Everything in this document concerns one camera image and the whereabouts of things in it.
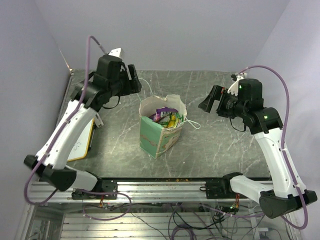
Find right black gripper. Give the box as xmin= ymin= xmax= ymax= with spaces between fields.
xmin=198 ymin=84 xmax=248 ymax=119

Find purple candy packet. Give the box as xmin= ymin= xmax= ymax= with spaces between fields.
xmin=151 ymin=106 xmax=178 ymax=122

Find green paper bag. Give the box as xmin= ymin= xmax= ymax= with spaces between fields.
xmin=139 ymin=94 xmax=187 ymax=159

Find green snack packet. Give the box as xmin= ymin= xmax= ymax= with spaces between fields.
xmin=158 ymin=112 xmax=184 ymax=129

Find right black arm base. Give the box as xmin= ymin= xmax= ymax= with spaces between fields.
xmin=199 ymin=178 xmax=236 ymax=199

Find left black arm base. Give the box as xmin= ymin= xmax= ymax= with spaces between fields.
xmin=71 ymin=179 xmax=118 ymax=200

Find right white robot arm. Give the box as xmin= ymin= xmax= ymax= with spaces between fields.
xmin=198 ymin=78 xmax=318 ymax=219

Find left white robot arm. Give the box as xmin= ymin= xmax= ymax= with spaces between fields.
xmin=24 ymin=54 xmax=142 ymax=199

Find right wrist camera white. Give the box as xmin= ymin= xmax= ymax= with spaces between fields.
xmin=227 ymin=72 xmax=248 ymax=96

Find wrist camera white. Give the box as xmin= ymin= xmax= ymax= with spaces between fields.
xmin=227 ymin=72 xmax=248 ymax=96
xmin=108 ymin=47 xmax=125 ymax=60

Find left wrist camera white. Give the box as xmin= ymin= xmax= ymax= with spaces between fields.
xmin=108 ymin=47 xmax=125 ymax=60

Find small whiteboard yellow frame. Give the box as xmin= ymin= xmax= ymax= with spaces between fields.
xmin=67 ymin=119 xmax=95 ymax=162

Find aluminium rail frame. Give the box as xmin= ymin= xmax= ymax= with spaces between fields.
xmin=28 ymin=181 xmax=273 ymax=204

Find loose cables under table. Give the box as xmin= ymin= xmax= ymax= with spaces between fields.
xmin=82 ymin=197 xmax=273 ymax=240

